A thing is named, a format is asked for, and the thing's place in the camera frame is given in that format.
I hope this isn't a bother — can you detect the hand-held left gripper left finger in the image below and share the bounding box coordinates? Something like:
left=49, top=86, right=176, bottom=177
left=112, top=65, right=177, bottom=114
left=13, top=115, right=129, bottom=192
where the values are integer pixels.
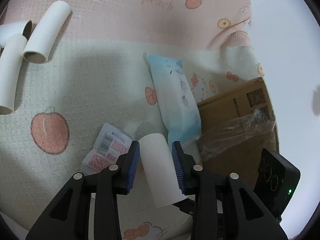
left=25, top=140, right=141, bottom=240

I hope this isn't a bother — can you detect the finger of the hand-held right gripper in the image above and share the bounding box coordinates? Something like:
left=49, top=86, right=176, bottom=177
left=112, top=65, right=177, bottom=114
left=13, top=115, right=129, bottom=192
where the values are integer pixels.
left=172, top=197, right=198, bottom=217

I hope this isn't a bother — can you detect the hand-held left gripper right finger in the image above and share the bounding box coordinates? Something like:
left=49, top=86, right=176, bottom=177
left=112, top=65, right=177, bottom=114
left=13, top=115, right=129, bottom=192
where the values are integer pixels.
left=171, top=140, right=288, bottom=240

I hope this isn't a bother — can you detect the white paper tube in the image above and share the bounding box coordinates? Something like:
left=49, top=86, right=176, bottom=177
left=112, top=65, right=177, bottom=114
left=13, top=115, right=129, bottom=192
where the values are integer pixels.
left=0, top=34, right=27, bottom=115
left=138, top=133, right=187, bottom=208
left=23, top=1, right=72, bottom=64
left=0, top=20, right=33, bottom=49

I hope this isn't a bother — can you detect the brown cardboard box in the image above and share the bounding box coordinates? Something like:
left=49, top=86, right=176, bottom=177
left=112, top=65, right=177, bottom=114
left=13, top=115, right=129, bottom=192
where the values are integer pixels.
left=194, top=77, right=279, bottom=193

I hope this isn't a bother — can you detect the pink white sachet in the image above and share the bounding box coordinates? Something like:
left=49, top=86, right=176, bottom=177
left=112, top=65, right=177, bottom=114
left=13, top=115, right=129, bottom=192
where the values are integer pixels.
left=80, top=123, right=133, bottom=175

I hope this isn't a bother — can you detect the light blue wipes packet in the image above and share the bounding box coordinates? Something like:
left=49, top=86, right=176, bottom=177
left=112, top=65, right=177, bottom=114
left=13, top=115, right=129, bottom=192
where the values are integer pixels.
left=143, top=53, right=202, bottom=147

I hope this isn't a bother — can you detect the pink cat print blanket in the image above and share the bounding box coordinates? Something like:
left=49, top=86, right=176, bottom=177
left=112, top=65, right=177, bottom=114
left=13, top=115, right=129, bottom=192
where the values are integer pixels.
left=0, top=0, right=265, bottom=240

